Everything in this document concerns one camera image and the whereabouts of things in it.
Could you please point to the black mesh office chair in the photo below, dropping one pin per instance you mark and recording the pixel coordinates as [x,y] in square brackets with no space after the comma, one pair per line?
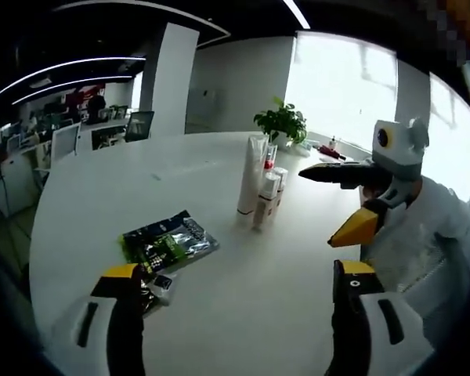
[139,125]

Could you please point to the white red-collared skincare pump bottle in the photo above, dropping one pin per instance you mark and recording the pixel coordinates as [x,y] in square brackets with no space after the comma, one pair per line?
[270,156]

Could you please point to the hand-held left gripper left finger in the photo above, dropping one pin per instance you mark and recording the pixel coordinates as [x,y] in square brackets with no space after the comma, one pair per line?
[121,333]

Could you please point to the silver foil skincare pouch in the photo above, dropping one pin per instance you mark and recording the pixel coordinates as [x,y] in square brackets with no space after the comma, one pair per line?
[164,288]

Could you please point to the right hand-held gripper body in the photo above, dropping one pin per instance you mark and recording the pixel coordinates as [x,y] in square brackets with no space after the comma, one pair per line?
[403,152]

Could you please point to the bright window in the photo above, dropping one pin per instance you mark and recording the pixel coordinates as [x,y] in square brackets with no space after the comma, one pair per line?
[450,129]
[337,86]

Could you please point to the green potted plant white pot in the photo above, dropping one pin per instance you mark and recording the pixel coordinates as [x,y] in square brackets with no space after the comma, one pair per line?
[284,119]

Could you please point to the person's right hand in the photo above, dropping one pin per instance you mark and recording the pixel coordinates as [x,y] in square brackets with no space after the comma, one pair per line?
[370,194]

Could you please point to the linear ceiling light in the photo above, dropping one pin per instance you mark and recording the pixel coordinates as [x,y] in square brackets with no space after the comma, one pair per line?
[62,66]
[295,13]
[82,81]

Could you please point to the small clear pump bottle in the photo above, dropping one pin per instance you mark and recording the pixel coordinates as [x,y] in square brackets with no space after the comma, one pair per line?
[333,145]

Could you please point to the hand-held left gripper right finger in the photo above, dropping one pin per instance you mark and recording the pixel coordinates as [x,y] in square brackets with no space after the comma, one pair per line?
[348,325]

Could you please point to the red object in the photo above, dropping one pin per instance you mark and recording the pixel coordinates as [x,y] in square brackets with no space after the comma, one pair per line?
[331,153]

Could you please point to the white mesh office chair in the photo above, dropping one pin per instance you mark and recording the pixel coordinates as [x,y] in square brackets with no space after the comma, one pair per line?
[65,140]

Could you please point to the wall switch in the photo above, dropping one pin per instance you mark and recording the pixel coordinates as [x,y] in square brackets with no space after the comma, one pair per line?
[209,94]

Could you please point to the dark green printed skincare pouch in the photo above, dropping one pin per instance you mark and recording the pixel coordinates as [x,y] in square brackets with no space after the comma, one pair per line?
[168,243]

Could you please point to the large white skincare tube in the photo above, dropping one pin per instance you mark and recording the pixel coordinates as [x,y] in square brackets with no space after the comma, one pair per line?
[250,176]

